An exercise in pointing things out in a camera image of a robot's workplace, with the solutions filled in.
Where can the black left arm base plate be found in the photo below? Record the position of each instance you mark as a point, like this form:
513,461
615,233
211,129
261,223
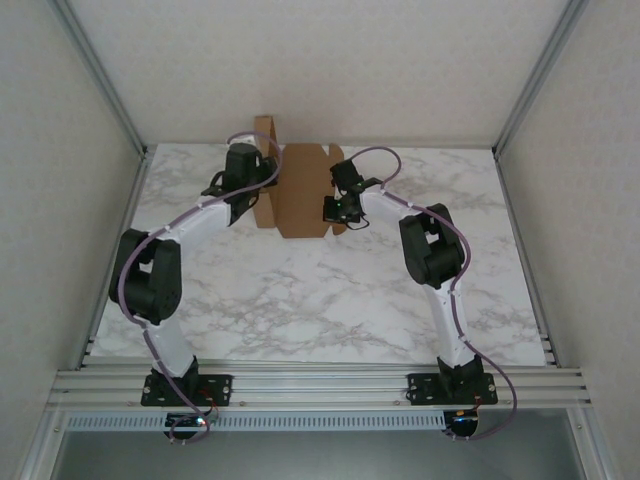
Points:
220,387

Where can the small black controller board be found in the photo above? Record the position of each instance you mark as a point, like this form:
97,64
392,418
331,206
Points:
187,422
462,424

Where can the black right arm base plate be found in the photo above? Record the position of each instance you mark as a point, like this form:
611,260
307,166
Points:
425,390

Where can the aluminium mounting rail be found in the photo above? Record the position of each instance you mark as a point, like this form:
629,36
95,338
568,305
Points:
320,385

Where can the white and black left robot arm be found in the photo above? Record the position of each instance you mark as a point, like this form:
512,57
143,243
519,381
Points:
200,225

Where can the aluminium side rail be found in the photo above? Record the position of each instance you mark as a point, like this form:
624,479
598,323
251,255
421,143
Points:
512,215
133,210

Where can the brown cardboard box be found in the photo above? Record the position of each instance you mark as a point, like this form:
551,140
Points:
300,190

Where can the aluminium frame post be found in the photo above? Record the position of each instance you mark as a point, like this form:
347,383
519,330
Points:
102,75
539,75

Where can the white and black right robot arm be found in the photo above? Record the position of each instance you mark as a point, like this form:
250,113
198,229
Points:
385,205

